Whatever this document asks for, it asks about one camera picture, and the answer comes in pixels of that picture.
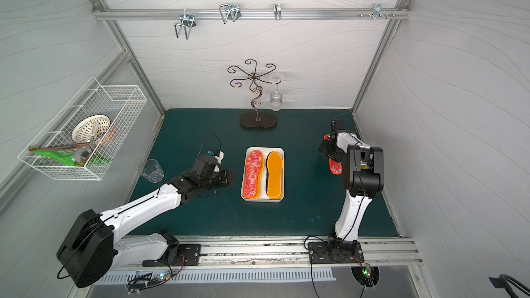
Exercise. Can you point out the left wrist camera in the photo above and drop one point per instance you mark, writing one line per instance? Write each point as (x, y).
(218, 154)

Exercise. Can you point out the red insole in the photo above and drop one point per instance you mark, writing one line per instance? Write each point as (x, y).
(253, 174)
(335, 167)

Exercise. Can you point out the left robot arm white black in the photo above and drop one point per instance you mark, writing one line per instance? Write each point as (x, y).
(98, 242)

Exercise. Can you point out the white plastic strainer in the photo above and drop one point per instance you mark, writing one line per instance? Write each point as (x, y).
(91, 129)

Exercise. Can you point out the white storage box tray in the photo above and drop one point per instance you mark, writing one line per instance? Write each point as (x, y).
(254, 178)

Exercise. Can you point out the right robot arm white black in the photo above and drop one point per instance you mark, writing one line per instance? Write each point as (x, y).
(362, 170)

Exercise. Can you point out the hanging wine glass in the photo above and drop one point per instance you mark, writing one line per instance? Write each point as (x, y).
(276, 97)

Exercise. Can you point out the black object bottom right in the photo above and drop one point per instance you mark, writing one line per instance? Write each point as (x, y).
(510, 285)

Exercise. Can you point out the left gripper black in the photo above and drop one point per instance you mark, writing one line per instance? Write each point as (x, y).
(221, 176)

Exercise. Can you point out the clear plastic cup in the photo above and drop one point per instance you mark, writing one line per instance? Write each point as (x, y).
(152, 171)

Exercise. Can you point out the green plastic item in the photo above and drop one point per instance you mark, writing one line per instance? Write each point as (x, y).
(71, 156)

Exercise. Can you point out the aluminium top rail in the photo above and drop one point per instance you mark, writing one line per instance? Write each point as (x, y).
(248, 14)

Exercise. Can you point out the brown metal glass rack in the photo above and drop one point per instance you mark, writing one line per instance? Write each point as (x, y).
(254, 119)

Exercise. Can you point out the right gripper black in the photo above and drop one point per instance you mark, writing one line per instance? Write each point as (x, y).
(328, 147)

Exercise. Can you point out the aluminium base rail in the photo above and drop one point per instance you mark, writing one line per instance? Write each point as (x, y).
(293, 251)

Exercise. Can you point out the white wire basket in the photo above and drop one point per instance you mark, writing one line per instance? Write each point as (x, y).
(121, 103)

